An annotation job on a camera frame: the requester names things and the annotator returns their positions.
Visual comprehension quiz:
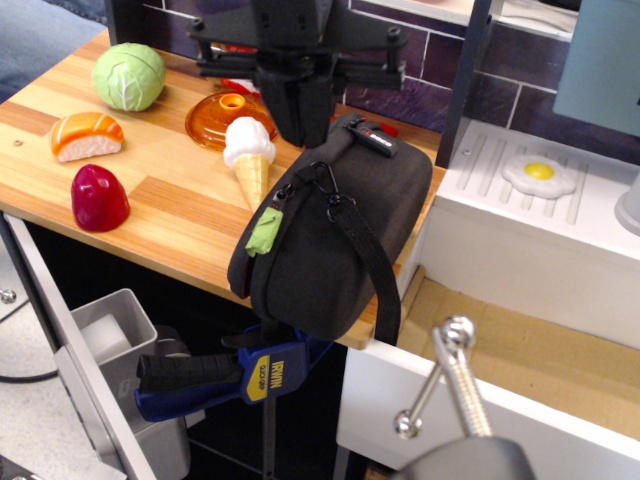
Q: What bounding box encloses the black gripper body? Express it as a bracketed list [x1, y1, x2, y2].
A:
[188, 1, 408, 93]

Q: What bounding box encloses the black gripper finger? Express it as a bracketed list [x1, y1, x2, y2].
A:
[299, 76, 336, 148]
[257, 72, 305, 147]

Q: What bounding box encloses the green taped zipper pull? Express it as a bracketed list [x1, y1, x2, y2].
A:
[245, 184, 295, 258]

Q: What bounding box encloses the black zipper bag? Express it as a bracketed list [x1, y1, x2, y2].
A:
[228, 113, 433, 344]

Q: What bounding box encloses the red capped spice jar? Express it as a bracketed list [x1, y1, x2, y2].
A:
[209, 43, 261, 99]

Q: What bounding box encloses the toy ice cream cone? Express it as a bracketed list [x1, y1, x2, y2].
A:
[223, 117, 276, 211]

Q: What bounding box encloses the orange transparent pot lid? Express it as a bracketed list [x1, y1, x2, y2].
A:
[185, 92, 278, 152]

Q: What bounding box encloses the green toy cabbage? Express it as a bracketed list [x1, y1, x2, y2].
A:
[92, 43, 166, 112]

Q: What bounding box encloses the toy salmon sushi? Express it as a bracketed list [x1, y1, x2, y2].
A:
[49, 112, 125, 162]

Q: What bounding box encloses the red toy pepper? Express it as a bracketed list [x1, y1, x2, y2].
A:
[71, 164, 130, 233]

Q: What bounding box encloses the white toy sink unit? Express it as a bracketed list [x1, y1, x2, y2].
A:
[420, 121, 639, 348]

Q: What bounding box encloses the toy fried egg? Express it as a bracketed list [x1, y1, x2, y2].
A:
[502, 154, 577, 200]

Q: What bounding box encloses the silver metal screw clamp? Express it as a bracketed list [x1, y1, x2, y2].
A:
[393, 314, 537, 480]

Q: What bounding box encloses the blue Irwin bar clamp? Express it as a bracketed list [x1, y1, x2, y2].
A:
[135, 325, 333, 479]

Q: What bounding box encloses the grey plastic bin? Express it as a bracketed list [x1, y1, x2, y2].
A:
[48, 289, 191, 479]

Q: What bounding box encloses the white drawer front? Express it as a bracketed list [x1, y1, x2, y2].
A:
[337, 341, 639, 479]

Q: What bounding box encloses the grey metal pot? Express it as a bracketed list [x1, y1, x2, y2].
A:
[614, 175, 640, 236]

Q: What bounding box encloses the black shoulder strap with clip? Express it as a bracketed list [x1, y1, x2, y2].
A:
[294, 160, 402, 347]

